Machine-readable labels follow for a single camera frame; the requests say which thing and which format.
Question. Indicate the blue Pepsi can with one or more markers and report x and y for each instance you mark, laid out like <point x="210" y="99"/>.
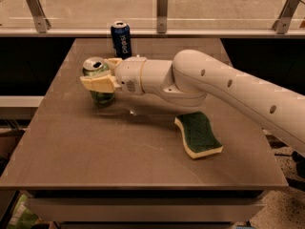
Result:
<point x="121" y="39"/>

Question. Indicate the green and yellow sponge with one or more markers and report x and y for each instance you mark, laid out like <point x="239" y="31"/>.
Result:
<point x="197" y="135"/>

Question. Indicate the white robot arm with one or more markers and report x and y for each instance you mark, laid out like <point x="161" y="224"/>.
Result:
<point x="190" y="76"/>

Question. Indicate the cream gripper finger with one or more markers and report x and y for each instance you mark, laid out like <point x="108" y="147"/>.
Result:
<point x="101" y="83"/>
<point x="113" y="62"/>

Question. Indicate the left metal railing bracket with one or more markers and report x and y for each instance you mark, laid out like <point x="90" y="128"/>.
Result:
<point x="41" y="22"/>

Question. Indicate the middle metal railing bracket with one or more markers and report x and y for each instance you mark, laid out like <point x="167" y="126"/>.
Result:
<point x="161" y="15"/>

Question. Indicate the white table drawer front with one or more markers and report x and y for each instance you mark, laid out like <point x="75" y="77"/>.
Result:
<point x="145" y="209"/>

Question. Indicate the glass railing panel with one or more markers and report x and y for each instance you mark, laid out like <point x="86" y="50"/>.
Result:
<point x="142" y="14"/>

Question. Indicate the green and white floor item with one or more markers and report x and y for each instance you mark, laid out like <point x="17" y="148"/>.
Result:
<point x="22" y="217"/>

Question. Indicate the right metal railing bracket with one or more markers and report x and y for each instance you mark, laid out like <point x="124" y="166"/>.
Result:
<point x="282" y="23"/>

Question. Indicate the metal railing bracket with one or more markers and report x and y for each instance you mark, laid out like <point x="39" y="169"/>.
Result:
<point x="161" y="15"/>
<point x="41" y="22"/>
<point x="282" y="23"/>

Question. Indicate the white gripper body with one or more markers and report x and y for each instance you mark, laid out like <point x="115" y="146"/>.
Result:
<point x="130" y="74"/>

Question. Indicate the green soda can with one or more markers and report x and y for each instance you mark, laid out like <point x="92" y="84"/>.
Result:
<point x="94" y="66"/>

